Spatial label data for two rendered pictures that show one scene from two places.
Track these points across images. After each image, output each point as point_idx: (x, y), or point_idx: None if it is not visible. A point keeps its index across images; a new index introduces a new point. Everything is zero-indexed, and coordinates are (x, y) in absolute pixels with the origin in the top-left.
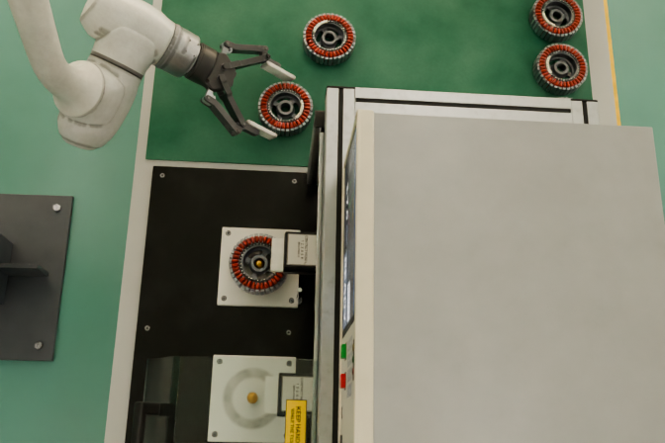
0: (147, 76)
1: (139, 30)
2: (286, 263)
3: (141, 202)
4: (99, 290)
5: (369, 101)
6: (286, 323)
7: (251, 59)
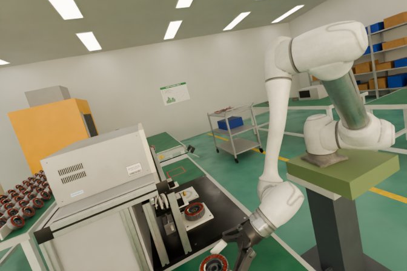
0: (289, 248)
1: (268, 193)
2: (178, 193)
3: (246, 213)
4: None
5: (149, 184)
6: (181, 210)
7: (237, 261)
